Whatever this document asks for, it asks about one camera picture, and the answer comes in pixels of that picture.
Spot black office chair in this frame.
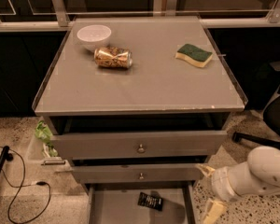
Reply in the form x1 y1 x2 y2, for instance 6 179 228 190
232 61 280 150

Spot grey drawer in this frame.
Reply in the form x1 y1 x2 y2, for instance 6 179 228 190
49 113 229 161
87 182 200 224
72 155 208 184

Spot metal railing frame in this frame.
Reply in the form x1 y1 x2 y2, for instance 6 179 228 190
0 0 280 32

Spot clear plastic bin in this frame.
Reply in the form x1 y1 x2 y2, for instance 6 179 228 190
25 118 71 173

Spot grey middle drawer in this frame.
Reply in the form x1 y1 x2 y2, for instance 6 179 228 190
72 155 208 184

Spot crushed gold soda can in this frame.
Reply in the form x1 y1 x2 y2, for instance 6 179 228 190
94 47 133 69

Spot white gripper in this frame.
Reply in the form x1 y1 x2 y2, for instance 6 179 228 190
196 163 249 224

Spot grey drawer cabinet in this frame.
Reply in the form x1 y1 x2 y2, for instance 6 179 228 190
32 15 248 224

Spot grey bottom drawer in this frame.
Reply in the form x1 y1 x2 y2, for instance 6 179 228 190
87 182 200 224

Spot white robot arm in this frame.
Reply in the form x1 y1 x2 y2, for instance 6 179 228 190
196 146 280 224

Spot black stand leg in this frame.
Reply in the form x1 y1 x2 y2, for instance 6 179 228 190
0 146 13 173

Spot green yellow sponge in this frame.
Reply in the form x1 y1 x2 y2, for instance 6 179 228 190
175 44 213 68

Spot white ceramic bowl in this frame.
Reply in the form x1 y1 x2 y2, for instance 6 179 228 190
77 25 112 52

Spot grey top drawer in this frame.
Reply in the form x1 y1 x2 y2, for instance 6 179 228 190
49 113 229 161

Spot top drawer knob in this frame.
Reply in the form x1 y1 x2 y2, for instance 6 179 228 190
137 144 146 154

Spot black rxbar chocolate wrapper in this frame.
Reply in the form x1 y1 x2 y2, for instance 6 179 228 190
137 192 163 211

